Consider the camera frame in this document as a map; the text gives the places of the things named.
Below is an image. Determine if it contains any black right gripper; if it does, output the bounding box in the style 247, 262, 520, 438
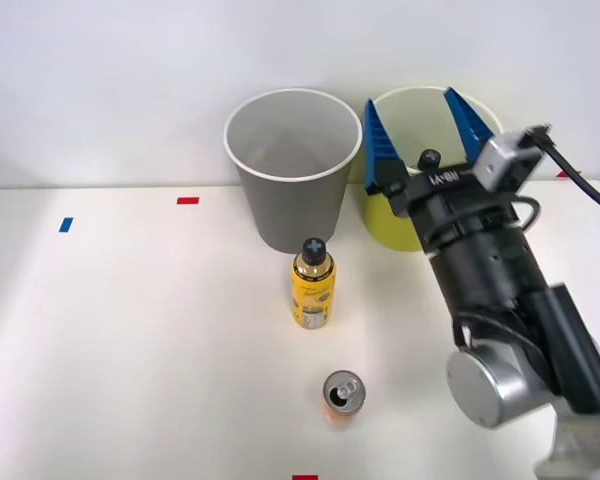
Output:
363, 86, 522, 254

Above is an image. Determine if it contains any grey plastic waste bin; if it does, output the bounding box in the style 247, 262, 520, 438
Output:
223, 88, 364, 255

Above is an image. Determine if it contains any orange drink can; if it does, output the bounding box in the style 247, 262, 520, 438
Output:
321, 369, 367, 431

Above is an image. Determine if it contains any black-capped plastic bottle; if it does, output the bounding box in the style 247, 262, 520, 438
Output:
416, 148, 442, 173

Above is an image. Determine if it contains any yellow-label bottle with black cap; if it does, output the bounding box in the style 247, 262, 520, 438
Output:
290, 237, 338, 331

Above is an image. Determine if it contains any yellow-green plastic waste bin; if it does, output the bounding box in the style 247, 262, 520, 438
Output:
363, 85, 505, 253

